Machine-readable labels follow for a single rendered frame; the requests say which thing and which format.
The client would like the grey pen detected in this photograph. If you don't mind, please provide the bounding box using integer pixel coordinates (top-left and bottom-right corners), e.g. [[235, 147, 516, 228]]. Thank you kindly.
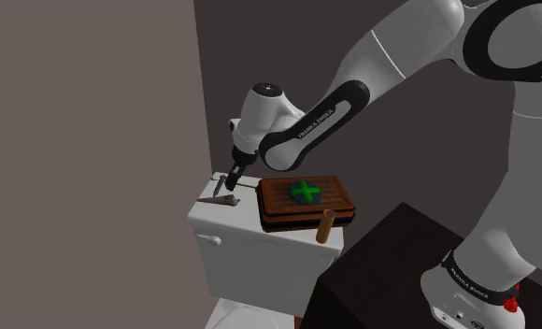
[[212, 174, 227, 199]]

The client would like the grey cone-shaped object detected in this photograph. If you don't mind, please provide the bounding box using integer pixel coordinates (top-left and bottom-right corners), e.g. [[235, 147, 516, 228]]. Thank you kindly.
[[196, 193, 242, 208]]

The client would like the brown slatted wooden tray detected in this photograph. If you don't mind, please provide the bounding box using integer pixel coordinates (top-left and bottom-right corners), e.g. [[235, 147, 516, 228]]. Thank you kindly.
[[256, 175, 357, 234]]

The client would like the dark disc with green cross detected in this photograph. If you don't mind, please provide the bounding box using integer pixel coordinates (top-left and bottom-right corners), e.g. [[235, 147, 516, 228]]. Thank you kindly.
[[289, 179, 323, 205]]

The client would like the white toilet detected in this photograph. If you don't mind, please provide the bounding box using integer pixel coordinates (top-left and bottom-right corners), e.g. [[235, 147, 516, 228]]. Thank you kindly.
[[187, 171, 345, 329]]

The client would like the brown cardboard tube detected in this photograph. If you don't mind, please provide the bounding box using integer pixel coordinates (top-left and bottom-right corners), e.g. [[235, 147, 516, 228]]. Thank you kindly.
[[316, 208, 336, 244]]

